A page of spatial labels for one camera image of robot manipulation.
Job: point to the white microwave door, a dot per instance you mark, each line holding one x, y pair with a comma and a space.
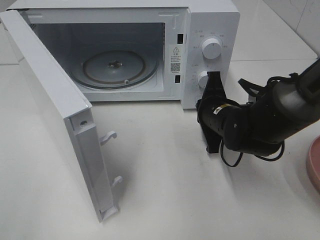
65, 111

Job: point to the glass microwave turntable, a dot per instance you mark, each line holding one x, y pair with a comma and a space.
114, 69

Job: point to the pink round plate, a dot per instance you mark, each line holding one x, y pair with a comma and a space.
313, 163

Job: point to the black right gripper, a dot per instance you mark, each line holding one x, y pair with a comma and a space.
212, 110

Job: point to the white microwave oven body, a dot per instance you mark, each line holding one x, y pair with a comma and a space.
170, 30

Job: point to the lower white timer knob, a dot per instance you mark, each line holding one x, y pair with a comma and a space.
202, 79

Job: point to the upper white power knob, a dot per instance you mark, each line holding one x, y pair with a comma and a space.
211, 48

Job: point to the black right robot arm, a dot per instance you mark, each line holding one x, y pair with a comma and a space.
281, 108

